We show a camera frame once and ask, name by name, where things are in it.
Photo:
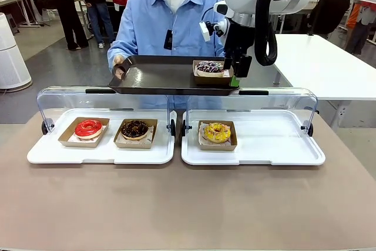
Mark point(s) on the white air purifier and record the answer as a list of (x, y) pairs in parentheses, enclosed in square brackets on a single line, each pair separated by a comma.
[(11, 57)]

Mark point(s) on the chocolate sprinkled donut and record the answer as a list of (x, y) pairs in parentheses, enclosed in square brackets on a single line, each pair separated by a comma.
[(129, 132)]

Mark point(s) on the brown cardboard donut box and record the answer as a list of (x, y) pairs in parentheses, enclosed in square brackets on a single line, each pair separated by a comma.
[(132, 145), (211, 80), (67, 142), (217, 147)]

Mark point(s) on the bystander in red vest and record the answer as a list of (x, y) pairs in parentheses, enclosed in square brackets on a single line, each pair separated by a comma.
[(364, 13)]

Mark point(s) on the person's right hand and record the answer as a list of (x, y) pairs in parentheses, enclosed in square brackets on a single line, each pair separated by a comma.
[(119, 70)]

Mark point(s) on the white printed paper liner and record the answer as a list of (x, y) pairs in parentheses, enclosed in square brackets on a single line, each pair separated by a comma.
[(150, 133), (201, 136), (72, 138)]

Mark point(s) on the black serving tray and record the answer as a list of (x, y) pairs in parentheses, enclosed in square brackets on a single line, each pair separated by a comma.
[(161, 77)]

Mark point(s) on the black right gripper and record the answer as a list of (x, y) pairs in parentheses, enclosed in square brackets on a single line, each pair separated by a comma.
[(239, 40)]

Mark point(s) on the yellow sprinkled donut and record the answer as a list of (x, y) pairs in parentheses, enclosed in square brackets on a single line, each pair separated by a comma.
[(211, 135)]

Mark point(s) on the white display tray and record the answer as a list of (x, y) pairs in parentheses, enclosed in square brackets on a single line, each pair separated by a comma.
[(264, 145), (132, 157)]

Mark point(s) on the seated bystander in black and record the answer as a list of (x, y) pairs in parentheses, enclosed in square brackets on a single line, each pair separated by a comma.
[(329, 16)]

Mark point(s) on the clear plastic display cover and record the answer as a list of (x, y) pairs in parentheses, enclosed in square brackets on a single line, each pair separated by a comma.
[(58, 98), (279, 101)]

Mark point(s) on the large white table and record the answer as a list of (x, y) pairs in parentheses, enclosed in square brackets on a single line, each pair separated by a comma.
[(323, 66)]

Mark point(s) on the person's right forearm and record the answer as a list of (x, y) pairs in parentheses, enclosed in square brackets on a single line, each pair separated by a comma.
[(117, 51)]

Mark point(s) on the red glazed donut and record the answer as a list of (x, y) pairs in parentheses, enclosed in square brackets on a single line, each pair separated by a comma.
[(83, 132)]

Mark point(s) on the black clip microphone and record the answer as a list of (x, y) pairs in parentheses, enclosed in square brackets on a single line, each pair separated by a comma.
[(168, 40)]

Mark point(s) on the person in blue shirt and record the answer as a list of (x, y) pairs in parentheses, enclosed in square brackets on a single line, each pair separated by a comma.
[(152, 18)]

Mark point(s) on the bystander in light blue shirt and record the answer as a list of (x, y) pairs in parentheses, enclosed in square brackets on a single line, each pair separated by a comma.
[(69, 18)]

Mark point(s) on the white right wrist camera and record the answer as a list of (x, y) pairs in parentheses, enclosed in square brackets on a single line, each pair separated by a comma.
[(204, 32)]

